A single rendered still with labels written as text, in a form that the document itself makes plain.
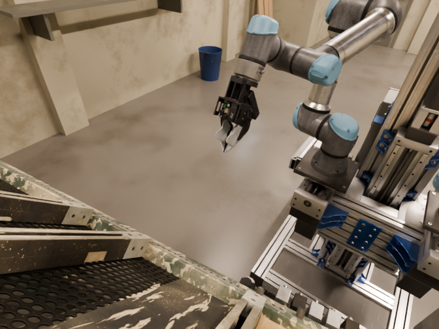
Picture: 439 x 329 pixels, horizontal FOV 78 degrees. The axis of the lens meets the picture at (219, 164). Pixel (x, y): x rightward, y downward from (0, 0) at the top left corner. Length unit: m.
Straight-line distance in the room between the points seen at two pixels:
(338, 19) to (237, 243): 1.62
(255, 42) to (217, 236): 1.69
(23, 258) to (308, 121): 1.02
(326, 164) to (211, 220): 1.31
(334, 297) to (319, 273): 0.15
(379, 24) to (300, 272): 1.42
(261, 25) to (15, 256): 0.73
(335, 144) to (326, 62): 0.48
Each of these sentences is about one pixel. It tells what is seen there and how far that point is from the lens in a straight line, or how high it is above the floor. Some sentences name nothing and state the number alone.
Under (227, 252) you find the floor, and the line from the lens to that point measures 2.12.
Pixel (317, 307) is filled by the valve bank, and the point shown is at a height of 0.76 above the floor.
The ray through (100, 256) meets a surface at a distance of 0.89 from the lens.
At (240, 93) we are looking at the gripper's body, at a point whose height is 1.48.
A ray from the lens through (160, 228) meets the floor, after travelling 2.27.
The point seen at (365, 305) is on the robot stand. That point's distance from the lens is 1.94.
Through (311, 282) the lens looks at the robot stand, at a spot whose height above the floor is 0.21.
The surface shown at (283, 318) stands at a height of 0.91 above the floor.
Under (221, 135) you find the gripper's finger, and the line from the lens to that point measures 0.78.
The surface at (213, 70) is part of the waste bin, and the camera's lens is 4.56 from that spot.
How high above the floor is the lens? 1.79
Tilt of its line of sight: 40 degrees down
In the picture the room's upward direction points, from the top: 3 degrees clockwise
